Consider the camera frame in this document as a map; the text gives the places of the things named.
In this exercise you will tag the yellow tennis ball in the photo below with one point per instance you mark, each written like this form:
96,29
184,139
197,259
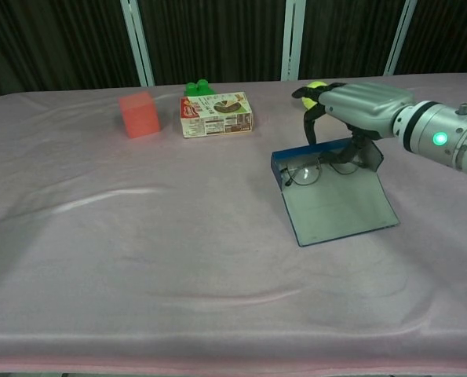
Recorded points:
309,103

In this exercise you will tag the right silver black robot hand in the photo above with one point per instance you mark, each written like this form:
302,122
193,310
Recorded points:
362,106

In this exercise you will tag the thin metal eyeglasses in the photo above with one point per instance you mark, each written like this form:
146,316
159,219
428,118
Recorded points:
305,174

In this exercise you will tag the dark pleated curtain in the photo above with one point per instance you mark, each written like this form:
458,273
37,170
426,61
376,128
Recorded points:
217,39

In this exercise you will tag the pink tablecloth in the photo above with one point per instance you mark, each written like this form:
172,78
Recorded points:
139,243

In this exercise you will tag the printed snack carton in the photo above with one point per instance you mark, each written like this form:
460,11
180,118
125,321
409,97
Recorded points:
215,116

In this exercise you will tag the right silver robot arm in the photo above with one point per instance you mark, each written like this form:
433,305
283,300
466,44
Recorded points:
445,137

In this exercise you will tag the white metal frame post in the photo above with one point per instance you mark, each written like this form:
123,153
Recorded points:
400,37
294,39
139,43

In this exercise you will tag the green toy brick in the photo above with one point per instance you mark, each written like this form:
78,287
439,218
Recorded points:
198,88

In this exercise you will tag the blue glasses case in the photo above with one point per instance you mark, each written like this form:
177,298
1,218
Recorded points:
335,204

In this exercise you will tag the red foam block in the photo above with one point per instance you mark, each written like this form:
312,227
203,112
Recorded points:
141,116

